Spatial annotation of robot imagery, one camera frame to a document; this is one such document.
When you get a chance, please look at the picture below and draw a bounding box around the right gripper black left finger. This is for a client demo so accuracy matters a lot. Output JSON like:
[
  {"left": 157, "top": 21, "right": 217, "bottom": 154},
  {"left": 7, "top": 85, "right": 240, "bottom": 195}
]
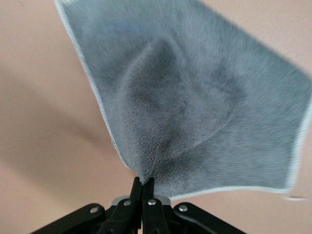
[{"left": 31, "top": 176, "right": 143, "bottom": 234}]

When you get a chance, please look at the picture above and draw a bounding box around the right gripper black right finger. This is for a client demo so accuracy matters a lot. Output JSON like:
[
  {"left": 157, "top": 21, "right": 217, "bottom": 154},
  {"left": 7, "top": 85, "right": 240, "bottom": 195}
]
[{"left": 142, "top": 177, "right": 244, "bottom": 234}]

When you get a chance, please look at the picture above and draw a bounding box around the grey purple-backed towel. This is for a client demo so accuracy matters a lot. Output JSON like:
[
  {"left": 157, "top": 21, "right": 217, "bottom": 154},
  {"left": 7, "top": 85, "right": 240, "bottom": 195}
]
[{"left": 54, "top": 0, "right": 312, "bottom": 201}]

